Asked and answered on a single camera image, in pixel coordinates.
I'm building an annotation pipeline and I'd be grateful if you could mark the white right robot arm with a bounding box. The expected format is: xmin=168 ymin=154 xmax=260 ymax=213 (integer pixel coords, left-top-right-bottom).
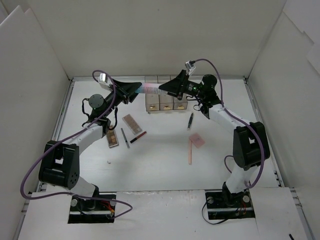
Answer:
xmin=159 ymin=70 xmax=270 ymax=206

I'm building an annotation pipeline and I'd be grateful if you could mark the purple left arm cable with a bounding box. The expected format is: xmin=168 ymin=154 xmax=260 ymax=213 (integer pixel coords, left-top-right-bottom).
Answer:
xmin=19 ymin=69 xmax=134 ymax=221

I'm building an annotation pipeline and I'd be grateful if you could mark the red black lip gloss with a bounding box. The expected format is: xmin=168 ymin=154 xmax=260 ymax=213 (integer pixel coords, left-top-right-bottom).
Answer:
xmin=129 ymin=131 xmax=147 ymax=144

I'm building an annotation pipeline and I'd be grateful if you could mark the pink slim tube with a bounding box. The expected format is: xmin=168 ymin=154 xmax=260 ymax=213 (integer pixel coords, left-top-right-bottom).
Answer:
xmin=188 ymin=140 xmax=193 ymax=165

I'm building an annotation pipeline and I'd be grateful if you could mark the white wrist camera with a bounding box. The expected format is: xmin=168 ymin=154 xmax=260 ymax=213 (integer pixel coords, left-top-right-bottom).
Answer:
xmin=98 ymin=73 xmax=108 ymax=85
xmin=185 ymin=60 xmax=196 ymax=76

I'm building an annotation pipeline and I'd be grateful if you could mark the pink square compact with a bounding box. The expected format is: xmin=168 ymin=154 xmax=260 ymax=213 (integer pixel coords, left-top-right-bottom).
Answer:
xmin=189 ymin=133 xmax=205 ymax=149

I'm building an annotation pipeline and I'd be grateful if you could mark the pink-brown eyeshadow palette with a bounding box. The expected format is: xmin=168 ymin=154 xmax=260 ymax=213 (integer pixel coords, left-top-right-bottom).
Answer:
xmin=122 ymin=114 xmax=142 ymax=135

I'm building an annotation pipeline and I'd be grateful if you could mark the grey checkered eyeliner pencil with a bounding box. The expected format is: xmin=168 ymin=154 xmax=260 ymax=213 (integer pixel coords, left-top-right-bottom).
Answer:
xmin=120 ymin=128 xmax=130 ymax=149

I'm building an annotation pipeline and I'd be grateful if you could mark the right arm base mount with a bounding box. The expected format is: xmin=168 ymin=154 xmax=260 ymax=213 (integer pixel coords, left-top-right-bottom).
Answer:
xmin=201 ymin=190 xmax=256 ymax=225

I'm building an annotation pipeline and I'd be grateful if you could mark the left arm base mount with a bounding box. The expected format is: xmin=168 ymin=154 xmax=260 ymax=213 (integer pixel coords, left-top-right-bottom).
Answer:
xmin=67 ymin=192 xmax=116 ymax=224

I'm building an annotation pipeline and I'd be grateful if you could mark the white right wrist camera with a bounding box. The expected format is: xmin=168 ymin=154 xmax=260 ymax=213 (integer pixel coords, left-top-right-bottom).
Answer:
xmin=185 ymin=60 xmax=196 ymax=76

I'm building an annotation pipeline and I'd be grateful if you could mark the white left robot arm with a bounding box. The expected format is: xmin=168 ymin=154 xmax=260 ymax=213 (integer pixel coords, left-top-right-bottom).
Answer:
xmin=38 ymin=80 xmax=142 ymax=210

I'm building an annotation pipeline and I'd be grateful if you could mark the clear three-slot organizer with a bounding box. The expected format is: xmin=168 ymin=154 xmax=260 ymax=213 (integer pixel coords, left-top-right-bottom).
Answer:
xmin=144 ymin=74 xmax=189 ymax=112

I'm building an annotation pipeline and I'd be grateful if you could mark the black concealer stick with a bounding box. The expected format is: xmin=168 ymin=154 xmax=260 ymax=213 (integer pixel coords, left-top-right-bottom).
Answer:
xmin=187 ymin=112 xmax=194 ymax=131

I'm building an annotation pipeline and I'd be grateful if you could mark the brown eyeshadow palette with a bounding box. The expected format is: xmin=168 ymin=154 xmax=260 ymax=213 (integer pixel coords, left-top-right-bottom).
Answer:
xmin=105 ymin=125 xmax=119 ymax=149

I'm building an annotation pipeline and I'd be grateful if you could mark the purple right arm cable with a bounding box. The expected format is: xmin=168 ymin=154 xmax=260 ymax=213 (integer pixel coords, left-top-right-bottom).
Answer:
xmin=193 ymin=58 xmax=266 ymax=189

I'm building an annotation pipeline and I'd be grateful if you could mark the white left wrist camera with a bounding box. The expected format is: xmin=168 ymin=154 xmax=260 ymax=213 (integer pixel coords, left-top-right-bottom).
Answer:
xmin=98 ymin=73 xmax=108 ymax=85

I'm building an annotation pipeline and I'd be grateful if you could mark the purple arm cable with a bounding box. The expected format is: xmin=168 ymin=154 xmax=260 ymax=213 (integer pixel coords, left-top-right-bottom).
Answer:
xmin=19 ymin=69 xmax=134 ymax=221
xmin=193 ymin=58 xmax=266 ymax=189

